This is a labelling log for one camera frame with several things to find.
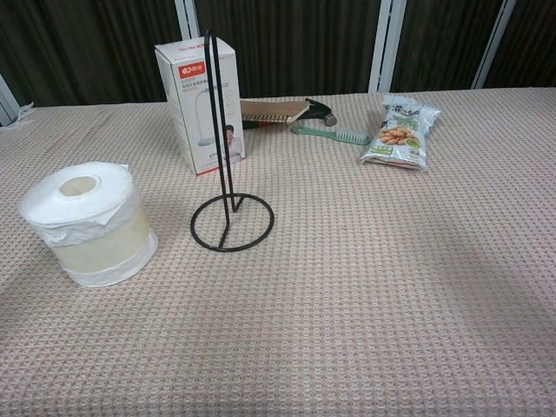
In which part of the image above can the white lamp product box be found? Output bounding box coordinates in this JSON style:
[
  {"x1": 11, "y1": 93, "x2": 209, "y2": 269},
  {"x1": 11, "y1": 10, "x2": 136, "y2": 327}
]
[{"x1": 154, "y1": 36, "x2": 247, "y2": 177}]

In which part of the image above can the dark pleated curtain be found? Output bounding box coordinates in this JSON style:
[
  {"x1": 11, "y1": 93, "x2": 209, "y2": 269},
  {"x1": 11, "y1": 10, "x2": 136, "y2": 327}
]
[{"x1": 0, "y1": 0, "x2": 556, "y2": 108}]

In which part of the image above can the green plastic brush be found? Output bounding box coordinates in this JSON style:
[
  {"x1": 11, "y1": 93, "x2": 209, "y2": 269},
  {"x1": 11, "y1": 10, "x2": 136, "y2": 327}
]
[{"x1": 290, "y1": 121, "x2": 372, "y2": 146}]

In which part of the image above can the snack nuts bag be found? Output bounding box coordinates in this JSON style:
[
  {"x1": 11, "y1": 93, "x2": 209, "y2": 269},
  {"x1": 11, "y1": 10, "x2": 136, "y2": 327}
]
[{"x1": 360, "y1": 93, "x2": 443, "y2": 172}]

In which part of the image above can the white paper towel roll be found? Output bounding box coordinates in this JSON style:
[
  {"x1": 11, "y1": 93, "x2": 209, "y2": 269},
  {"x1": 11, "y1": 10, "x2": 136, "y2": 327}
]
[{"x1": 17, "y1": 161, "x2": 160, "y2": 289}]

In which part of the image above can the white metal frame post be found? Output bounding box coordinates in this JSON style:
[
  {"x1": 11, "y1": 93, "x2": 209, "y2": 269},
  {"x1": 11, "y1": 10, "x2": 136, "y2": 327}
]
[
  {"x1": 367, "y1": 0, "x2": 409, "y2": 93},
  {"x1": 0, "y1": 72, "x2": 22, "y2": 128},
  {"x1": 472, "y1": 0, "x2": 518, "y2": 90},
  {"x1": 174, "y1": 0, "x2": 202, "y2": 41}
]

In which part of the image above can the black metal wire holder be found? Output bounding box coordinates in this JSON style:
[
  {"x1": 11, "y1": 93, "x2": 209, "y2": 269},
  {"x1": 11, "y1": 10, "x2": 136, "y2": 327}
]
[{"x1": 189, "y1": 29, "x2": 275, "y2": 253}]

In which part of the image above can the beige waffle tablecloth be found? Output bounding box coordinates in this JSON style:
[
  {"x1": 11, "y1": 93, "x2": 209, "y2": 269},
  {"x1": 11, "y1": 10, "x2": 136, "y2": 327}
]
[{"x1": 0, "y1": 86, "x2": 556, "y2": 417}]

